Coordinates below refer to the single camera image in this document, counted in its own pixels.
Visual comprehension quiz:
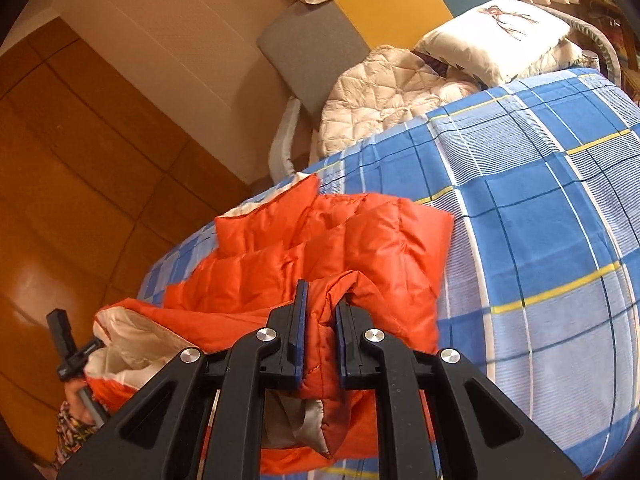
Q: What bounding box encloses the wooden side table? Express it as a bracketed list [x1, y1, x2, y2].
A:
[579, 0, 639, 104]

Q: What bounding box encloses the orange puffer jacket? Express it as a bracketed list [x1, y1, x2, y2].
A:
[85, 176, 454, 474]

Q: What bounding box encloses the white deer print pillow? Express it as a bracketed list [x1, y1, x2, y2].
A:
[414, 0, 582, 88]

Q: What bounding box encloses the grey yellow blue headboard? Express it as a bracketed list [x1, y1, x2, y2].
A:
[257, 0, 489, 124]

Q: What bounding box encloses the person's left hand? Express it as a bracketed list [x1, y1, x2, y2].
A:
[64, 378, 94, 426]

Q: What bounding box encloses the blue plaid bed sheet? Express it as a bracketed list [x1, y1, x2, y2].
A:
[135, 66, 640, 480]

